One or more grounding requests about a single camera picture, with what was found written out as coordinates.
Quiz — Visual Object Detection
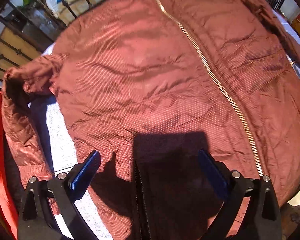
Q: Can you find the maroon quilted zip jacket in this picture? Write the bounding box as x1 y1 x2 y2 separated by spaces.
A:
2 0 300 239

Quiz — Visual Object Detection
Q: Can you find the black quilted folded jacket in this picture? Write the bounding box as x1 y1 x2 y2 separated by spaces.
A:
3 135 25 214

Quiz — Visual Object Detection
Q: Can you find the blue plaid bed sheet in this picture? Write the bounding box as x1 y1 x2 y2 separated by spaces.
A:
27 7 300 240

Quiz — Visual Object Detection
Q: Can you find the red folded puffer jacket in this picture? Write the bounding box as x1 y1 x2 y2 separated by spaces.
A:
0 89 19 240

